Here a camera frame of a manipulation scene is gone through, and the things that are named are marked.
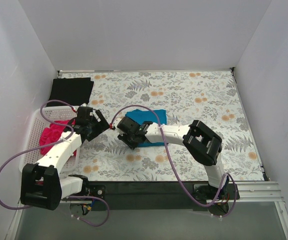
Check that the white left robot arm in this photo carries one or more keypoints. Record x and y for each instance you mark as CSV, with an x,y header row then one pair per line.
x,y
41,184

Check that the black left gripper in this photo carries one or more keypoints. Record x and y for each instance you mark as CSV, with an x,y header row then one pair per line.
x,y
93,125

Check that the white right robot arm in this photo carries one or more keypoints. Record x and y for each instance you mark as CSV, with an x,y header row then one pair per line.
x,y
203,144

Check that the white plastic laundry basket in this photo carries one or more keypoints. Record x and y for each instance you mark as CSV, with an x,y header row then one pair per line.
x,y
37,125

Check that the crumpled pink t shirt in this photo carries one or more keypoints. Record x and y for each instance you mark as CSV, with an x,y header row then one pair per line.
x,y
50,135

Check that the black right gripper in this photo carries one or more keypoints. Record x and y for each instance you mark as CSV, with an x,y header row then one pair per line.
x,y
126,132

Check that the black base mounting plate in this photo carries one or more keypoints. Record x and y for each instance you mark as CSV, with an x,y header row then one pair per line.
x,y
156,195

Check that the folded black t shirt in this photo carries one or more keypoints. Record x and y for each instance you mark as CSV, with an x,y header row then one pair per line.
x,y
75,91

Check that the floral patterned tablecloth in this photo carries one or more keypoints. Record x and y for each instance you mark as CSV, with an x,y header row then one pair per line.
x,y
208,96

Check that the blue t shirt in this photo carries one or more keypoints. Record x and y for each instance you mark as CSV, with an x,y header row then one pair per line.
x,y
141,116

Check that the aluminium frame rail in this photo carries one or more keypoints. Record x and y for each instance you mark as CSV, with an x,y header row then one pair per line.
x,y
259,214

